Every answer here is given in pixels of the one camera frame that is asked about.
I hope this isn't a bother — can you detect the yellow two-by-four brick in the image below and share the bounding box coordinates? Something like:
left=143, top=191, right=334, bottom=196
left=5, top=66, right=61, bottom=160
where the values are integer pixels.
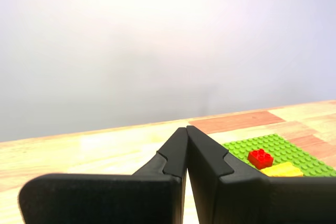
left=259, top=162, right=304, bottom=177

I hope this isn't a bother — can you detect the green studded baseplate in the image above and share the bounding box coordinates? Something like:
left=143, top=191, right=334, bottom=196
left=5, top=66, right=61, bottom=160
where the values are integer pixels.
left=222, top=133, right=336, bottom=177

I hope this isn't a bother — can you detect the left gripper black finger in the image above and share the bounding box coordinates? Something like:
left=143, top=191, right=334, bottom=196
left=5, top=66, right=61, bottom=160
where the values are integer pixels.
left=17, top=126, right=188, bottom=224
left=185, top=125, right=336, bottom=224

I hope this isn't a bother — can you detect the red two-by-two brick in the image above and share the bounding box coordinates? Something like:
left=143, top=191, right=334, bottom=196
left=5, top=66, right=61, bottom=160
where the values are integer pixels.
left=248, top=149, right=274, bottom=169

